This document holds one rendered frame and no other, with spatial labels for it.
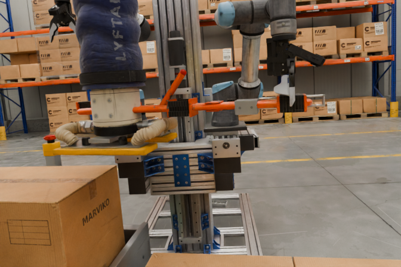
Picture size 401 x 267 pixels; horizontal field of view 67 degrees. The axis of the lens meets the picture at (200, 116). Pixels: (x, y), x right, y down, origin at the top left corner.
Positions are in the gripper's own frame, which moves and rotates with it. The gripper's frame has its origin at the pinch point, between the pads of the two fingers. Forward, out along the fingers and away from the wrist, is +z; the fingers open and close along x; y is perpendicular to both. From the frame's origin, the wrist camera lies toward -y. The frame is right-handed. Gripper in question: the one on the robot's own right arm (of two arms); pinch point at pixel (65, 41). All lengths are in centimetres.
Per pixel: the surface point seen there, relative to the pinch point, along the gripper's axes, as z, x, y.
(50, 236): 69, -18, -59
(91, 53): 12, -34, -50
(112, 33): 7, -41, -49
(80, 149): 43, -28, -52
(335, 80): 48, -420, 807
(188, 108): 32, -64, -49
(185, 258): 98, -55, -26
